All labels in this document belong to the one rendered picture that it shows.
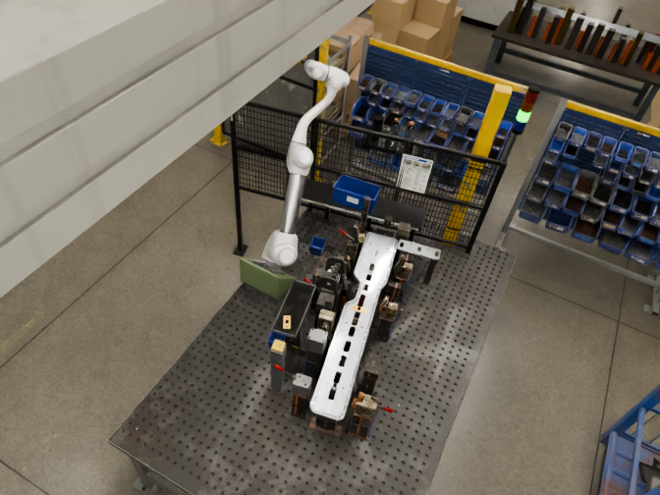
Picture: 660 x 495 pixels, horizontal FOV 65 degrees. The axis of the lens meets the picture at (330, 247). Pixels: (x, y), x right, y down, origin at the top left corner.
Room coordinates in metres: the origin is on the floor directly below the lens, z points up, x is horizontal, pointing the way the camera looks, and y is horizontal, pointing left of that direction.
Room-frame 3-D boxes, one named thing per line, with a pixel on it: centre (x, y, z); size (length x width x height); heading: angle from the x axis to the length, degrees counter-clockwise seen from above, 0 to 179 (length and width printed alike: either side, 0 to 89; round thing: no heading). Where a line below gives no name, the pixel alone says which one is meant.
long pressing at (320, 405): (1.87, -0.22, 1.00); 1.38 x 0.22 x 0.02; 169
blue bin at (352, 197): (2.82, -0.14, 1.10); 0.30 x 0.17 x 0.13; 73
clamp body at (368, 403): (1.28, -0.29, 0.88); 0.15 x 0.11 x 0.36; 79
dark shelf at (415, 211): (2.81, -0.19, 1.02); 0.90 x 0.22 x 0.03; 79
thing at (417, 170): (2.87, -0.51, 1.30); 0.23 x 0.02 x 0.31; 79
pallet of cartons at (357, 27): (5.62, -0.14, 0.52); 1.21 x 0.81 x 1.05; 161
